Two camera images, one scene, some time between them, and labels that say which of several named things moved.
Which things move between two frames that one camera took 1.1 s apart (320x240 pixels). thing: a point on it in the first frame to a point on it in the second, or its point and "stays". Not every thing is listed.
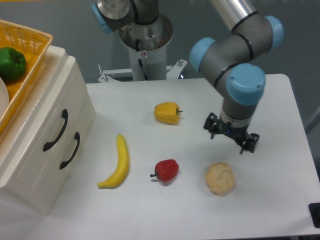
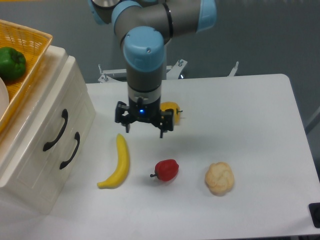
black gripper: [214, 125] to [150, 112]
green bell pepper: [12, 63] stays
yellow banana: [122, 169] stays
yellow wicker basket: [33, 45] stays
